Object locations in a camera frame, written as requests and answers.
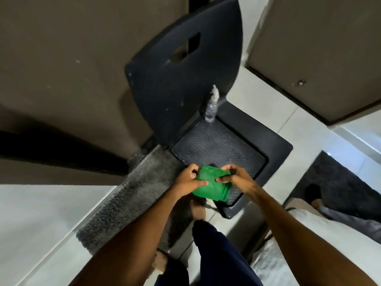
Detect person's right hand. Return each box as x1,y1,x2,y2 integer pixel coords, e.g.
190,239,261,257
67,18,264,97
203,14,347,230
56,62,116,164
216,163,260,200

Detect person's left hand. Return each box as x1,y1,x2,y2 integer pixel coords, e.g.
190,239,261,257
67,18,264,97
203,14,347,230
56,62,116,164
174,164,209,202

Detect green cloth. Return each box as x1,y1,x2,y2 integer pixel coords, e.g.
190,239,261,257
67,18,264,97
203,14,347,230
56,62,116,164
192,165,236,205

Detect person's left forearm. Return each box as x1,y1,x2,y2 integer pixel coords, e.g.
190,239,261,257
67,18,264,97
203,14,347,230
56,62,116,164
68,185,186,286

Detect person's right forearm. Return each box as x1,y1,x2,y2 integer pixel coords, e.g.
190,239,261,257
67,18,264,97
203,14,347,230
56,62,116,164
246,182,378,286

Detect person's right foot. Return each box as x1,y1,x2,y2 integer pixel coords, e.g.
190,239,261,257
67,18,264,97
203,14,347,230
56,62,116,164
190,199,207,222

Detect clear spray bottle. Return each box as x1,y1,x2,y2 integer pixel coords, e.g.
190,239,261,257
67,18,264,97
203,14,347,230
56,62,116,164
204,84,221,123

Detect light grey shaggy rug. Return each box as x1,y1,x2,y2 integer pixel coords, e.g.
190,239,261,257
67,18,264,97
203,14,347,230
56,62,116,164
76,145,197,255

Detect person's right leg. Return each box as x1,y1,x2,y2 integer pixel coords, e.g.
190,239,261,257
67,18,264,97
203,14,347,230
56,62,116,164
192,219,264,286

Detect person's leg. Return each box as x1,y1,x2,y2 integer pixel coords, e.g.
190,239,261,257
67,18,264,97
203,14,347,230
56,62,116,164
316,205,381,243
192,219,264,286
154,258,190,286

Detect person's left foot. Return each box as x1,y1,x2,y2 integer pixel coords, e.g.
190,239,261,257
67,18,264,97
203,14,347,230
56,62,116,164
153,249,171,274

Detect black slipper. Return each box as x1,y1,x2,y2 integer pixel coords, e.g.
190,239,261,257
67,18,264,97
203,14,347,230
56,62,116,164
305,184,322,203

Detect person's left leg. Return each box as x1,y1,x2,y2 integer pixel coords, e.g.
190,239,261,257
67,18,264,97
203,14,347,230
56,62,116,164
154,258,190,286

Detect black plastic chair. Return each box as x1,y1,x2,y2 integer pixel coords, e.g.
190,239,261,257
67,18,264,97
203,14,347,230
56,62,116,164
125,0,294,220

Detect dark grey rug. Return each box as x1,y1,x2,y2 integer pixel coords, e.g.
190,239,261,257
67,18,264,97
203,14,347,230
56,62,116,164
282,150,381,224

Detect white bed sheet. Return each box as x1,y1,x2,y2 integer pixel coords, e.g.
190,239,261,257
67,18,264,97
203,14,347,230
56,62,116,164
249,197,381,286

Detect brown door with knob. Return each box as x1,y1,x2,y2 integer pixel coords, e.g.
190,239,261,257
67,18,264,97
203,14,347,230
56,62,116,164
245,0,381,126

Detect large brown wardrobe door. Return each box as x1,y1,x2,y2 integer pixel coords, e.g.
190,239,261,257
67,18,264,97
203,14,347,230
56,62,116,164
0,0,191,186

